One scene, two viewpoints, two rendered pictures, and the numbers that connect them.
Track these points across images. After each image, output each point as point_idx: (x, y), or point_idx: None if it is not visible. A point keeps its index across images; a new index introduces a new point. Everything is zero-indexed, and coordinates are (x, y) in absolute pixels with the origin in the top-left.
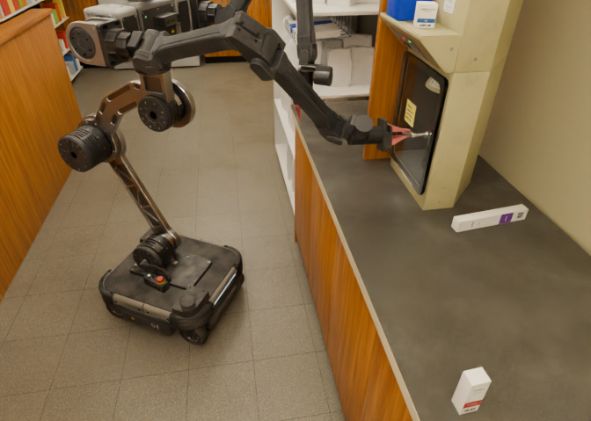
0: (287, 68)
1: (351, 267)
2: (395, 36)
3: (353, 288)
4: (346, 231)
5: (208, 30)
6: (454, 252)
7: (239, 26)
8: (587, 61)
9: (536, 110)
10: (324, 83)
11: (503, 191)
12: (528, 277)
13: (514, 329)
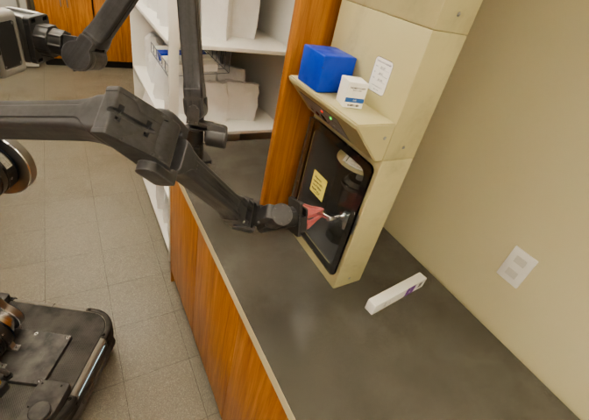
0: (192, 165)
1: (265, 371)
2: (299, 98)
3: (269, 395)
4: (261, 336)
5: (55, 109)
6: (376, 345)
7: (117, 112)
8: (481, 144)
9: (425, 177)
10: (218, 145)
11: (395, 252)
12: (448, 366)
13: None
